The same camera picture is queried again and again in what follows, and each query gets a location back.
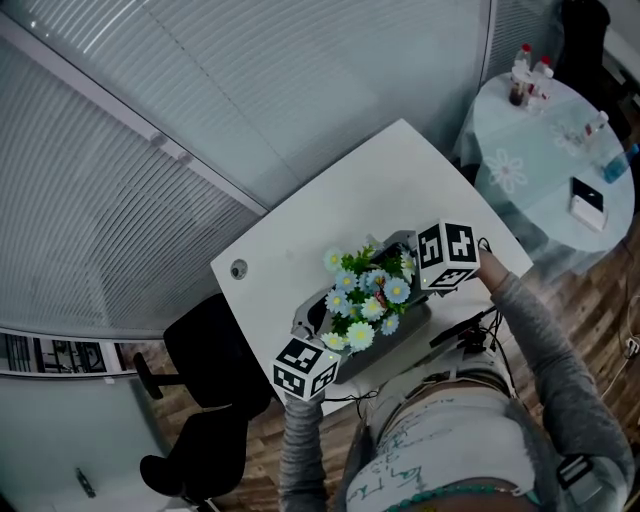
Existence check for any white box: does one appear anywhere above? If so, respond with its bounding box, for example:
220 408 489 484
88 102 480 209
567 194 609 232

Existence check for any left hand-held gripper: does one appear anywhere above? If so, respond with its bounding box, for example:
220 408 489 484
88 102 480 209
271 294 343 402

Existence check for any black office chair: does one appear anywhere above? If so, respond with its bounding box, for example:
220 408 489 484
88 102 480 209
132 292 275 506

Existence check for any pale blue floral tablecloth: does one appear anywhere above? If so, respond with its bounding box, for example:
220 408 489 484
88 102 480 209
452 72 637 254

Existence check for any person's right forearm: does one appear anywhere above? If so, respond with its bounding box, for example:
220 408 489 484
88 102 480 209
473 247 636 506

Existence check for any blue plastic bottle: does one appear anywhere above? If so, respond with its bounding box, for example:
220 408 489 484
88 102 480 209
601 143 640 185

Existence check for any person's torso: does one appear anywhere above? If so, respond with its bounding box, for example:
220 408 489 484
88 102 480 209
332 349 636 512

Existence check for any grey tray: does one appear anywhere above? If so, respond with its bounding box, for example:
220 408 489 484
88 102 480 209
289 244 434 385

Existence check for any black smartphone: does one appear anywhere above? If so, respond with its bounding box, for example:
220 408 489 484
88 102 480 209
570 176 606 214

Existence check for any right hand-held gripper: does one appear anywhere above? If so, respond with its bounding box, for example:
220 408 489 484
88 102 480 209
381 218 482 292

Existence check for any clear bottle with red cap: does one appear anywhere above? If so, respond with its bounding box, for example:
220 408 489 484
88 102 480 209
513 43 534 81
532 54 555 89

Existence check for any white table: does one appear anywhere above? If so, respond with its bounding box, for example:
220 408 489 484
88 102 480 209
208 117 535 417

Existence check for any grey strap buckle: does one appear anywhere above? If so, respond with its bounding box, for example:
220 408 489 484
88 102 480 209
555 452 595 491

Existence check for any blue white flower bouquet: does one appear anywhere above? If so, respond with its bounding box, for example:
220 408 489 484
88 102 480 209
322 234 419 354

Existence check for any frosted glass door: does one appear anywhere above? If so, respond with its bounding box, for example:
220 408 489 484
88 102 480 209
0 373 169 512

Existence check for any dark door handle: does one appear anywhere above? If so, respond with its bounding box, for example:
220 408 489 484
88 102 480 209
74 467 97 500

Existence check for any person's left forearm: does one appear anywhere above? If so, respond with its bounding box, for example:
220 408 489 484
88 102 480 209
277 389 329 512

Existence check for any turquoise bead necklace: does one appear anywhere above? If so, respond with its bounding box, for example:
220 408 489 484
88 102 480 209
384 482 531 512

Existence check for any clear bottle with red label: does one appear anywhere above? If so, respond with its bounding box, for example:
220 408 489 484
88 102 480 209
579 109 610 146

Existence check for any black waist-mounted device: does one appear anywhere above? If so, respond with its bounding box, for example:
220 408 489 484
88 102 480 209
428 307 501 354

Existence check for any glass partition with blinds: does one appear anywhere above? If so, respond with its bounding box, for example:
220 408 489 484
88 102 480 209
0 0 564 346

